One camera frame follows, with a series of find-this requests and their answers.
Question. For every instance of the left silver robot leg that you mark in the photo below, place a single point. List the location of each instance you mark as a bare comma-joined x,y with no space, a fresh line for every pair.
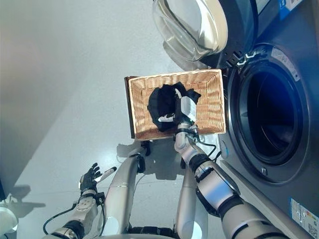
119,194

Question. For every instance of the silver robot leg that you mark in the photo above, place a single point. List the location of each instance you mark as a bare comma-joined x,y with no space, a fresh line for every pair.
185,206
119,194

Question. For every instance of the right silver robot leg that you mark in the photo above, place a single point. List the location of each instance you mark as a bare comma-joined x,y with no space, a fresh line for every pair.
185,206

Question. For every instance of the round glass washer door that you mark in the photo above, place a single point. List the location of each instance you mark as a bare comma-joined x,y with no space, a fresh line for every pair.
194,25

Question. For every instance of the dark grey washing machine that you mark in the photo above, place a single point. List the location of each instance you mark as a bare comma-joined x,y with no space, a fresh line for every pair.
286,54

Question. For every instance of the blue white info sticker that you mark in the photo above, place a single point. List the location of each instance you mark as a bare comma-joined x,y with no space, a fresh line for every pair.
304,216

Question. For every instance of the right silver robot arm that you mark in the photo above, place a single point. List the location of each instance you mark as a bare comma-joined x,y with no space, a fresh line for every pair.
216,189

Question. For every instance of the rectangular wicker laundry basket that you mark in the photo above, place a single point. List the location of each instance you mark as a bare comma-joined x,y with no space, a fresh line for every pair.
211,99

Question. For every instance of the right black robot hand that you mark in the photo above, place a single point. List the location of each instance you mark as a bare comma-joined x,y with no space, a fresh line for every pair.
188,109

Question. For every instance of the blue energy label sticker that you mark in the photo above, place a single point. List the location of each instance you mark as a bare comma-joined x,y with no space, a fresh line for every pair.
291,4

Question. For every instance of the glossy brown stool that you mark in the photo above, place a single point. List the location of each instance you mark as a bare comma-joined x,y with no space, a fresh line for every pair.
127,99

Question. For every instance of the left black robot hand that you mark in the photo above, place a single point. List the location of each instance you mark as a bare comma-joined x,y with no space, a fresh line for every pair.
87,181

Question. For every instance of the black garment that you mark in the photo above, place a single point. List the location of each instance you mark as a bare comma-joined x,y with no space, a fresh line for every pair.
162,102

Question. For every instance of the white rounded object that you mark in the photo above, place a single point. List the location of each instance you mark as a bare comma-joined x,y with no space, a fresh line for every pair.
7,217

